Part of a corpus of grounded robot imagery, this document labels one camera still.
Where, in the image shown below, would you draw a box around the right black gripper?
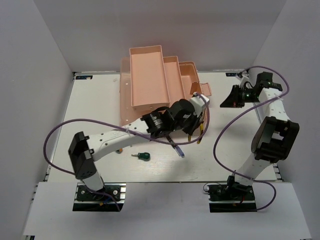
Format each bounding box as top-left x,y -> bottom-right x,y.
220,84 -> 260,108

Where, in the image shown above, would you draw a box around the yellow long nose pliers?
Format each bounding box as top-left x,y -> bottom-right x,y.
183,110 -> 206,142

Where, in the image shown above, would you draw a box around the pink plastic toolbox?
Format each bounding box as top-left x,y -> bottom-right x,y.
119,45 -> 212,127

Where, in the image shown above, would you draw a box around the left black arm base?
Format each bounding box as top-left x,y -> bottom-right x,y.
72,183 -> 126,212

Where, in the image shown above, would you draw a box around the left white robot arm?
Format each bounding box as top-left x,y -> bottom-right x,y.
68,96 -> 210,200

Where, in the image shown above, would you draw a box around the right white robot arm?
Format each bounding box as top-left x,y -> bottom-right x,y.
220,71 -> 300,200

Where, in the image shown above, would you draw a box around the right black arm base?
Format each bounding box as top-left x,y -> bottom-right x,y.
203,182 -> 257,213

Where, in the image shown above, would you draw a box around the black green precision screwdriver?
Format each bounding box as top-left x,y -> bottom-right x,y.
166,136 -> 176,148

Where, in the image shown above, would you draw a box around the stubby dark green screwdriver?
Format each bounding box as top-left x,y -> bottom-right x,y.
131,152 -> 151,161

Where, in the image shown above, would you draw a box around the stubby green orange screwdriver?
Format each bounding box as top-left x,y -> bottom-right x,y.
116,148 -> 123,154

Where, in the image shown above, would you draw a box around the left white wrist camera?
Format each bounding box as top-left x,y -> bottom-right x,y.
189,92 -> 210,117

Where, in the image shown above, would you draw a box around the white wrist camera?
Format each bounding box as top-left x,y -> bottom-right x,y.
189,92 -> 210,117
235,72 -> 250,88

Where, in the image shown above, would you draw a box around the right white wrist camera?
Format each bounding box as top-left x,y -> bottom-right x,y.
235,72 -> 250,88

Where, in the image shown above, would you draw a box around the blue handled small screwdriver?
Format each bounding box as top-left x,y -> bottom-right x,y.
172,144 -> 185,158

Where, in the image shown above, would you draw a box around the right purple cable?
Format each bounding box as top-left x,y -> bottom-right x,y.
213,66 -> 291,213

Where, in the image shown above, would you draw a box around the purple cable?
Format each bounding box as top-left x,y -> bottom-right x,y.
213,66 -> 291,213
42,92 -> 211,211

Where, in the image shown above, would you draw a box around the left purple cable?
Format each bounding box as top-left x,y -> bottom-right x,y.
42,92 -> 211,211

